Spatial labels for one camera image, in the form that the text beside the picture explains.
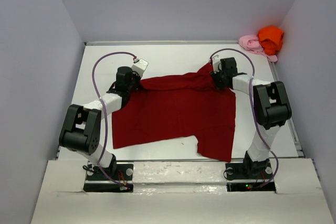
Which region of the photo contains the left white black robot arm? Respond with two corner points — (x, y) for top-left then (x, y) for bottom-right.
(59, 64), (146, 179)

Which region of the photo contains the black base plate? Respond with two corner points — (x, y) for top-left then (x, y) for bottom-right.
(223, 163), (276, 193)
(82, 162), (133, 193)

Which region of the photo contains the dark red t shirt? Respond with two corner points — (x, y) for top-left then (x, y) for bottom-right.
(112, 63), (236, 162)

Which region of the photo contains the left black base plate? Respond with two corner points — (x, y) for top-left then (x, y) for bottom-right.
(82, 162), (133, 193)

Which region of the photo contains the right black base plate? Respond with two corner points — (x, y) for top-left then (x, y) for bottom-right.
(223, 163), (276, 193)

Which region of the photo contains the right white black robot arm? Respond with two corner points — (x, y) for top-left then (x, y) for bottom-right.
(211, 56), (292, 180)

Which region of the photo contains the orange t shirt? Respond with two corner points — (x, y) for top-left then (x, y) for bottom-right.
(257, 26), (284, 56)

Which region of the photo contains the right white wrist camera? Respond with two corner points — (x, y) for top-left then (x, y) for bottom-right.
(209, 55), (221, 73)

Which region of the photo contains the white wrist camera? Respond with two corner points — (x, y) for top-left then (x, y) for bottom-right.
(209, 55), (221, 73)
(131, 59), (149, 75)

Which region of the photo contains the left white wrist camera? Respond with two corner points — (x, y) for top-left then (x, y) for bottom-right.
(131, 59), (149, 75)

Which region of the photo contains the pink t shirt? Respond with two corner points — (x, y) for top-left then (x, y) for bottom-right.
(238, 35), (278, 62)

